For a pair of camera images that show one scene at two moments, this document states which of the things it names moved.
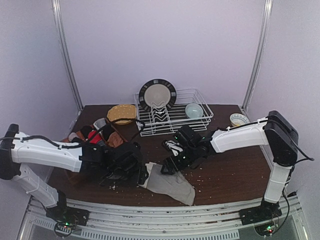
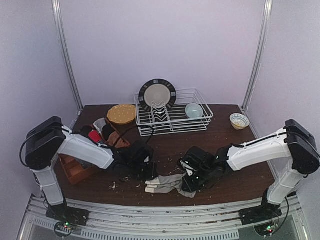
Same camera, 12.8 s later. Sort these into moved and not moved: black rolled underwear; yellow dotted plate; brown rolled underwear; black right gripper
Moved: black right gripper
Not moved: brown rolled underwear; black rolled underwear; yellow dotted plate
